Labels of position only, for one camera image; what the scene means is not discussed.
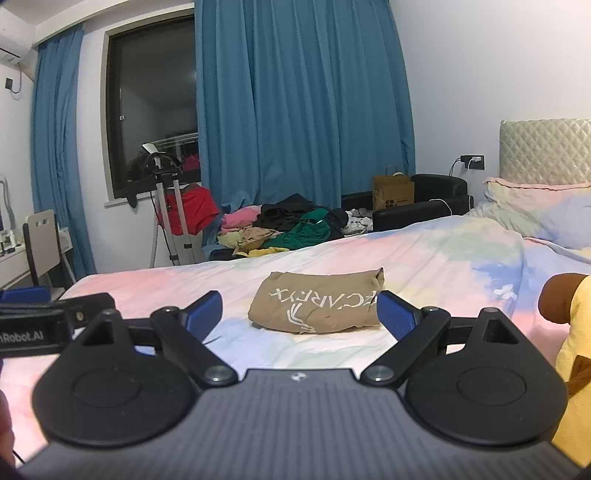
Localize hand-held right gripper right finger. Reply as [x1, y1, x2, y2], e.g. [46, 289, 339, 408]
[359, 289, 533, 388]

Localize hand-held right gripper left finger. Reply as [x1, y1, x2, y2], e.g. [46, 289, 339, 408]
[69, 289, 239, 388]

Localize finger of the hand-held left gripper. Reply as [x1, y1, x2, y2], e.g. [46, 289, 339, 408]
[0, 285, 51, 305]

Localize tan t-shirt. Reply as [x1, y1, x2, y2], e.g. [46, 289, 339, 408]
[248, 266, 387, 334]

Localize white desk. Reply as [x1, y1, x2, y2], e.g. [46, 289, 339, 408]
[0, 239, 73, 288]

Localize grey chair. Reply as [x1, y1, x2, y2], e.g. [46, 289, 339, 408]
[21, 209, 77, 290]

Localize pastel tie-dye bedsheet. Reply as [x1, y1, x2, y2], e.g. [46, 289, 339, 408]
[0, 216, 591, 464]

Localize light blue garment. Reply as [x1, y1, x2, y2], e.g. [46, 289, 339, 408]
[201, 216, 228, 253]

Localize beige garment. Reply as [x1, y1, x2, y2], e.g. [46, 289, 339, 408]
[232, 225, 283, 255]

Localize garment steamer stand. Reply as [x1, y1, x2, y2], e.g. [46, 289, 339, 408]
[137, 142, 195, 268]

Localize pink garment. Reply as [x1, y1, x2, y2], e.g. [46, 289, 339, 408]
[220, 206, 263, 232]

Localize red garment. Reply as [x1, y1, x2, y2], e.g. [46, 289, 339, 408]
[156, 183, 221, 236]

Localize white cloth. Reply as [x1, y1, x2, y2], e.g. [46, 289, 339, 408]
[344, 208, 374, 236]

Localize brown paper bag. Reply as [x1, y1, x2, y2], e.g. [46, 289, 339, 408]
[371, 165, 416, 212]

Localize black garment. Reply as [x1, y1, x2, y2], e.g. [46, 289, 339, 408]
[253, 193, 350, 241]

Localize black sofa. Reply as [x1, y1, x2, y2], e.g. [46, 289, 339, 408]
[202, 173, 475, 265]

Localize narrow blue curtain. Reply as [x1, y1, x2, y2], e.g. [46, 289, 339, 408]
[30, 23, 100, 278]

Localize pastel pillow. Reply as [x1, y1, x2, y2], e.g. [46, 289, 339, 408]
[468, 176, 591, 265]

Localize yellow plush toy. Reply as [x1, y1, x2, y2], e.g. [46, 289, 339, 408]
[539, 271, 591, 468]

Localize dark window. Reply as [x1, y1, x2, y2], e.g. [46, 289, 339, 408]
[105, 14, 202, 198]

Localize quilted beige headboard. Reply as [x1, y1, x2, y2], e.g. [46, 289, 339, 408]
[498, 117, 591, 186]

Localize wide blue curtain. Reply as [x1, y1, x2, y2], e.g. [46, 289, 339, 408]
[194, 0, 416, 212]

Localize white air conditioner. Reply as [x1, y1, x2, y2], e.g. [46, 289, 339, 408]
[0, 30, 38, 64]

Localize wall socket with charger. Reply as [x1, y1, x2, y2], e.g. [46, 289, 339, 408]
[452, 154, 486, 171]

